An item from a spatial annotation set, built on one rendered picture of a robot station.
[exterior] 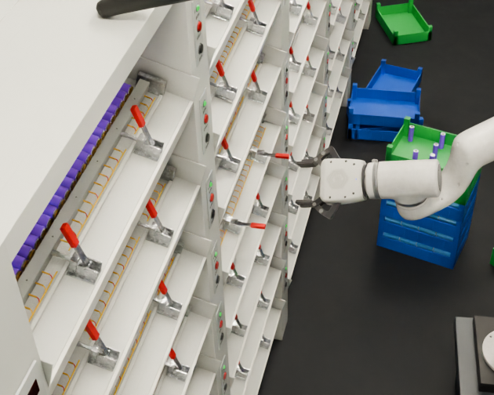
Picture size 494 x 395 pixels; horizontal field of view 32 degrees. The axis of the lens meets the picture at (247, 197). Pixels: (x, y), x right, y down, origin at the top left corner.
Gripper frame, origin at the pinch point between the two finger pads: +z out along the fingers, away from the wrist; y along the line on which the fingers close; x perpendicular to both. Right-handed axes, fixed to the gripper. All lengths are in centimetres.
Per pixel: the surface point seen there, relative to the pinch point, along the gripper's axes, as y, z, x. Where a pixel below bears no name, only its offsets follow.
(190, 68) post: -4, 0, -63
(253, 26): -33.9, 8.3, -14.0
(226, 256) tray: 17.5, 16.4, -3.5
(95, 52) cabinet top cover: 5, -1, -94
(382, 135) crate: -63, 19, 171
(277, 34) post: -40.4, 9.4, 5.6
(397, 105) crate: -79, 14, 178
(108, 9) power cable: -3, 0, -90
